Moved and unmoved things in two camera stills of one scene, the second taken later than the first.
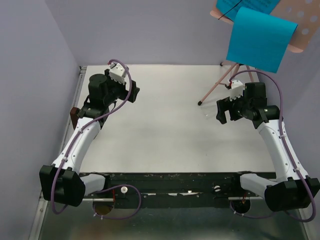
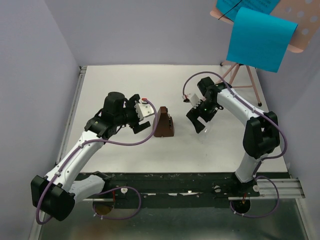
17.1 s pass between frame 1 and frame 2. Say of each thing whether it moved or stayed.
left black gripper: moved
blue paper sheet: stayed
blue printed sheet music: stayed
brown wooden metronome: moved
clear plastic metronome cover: moved
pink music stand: stayed
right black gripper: moved
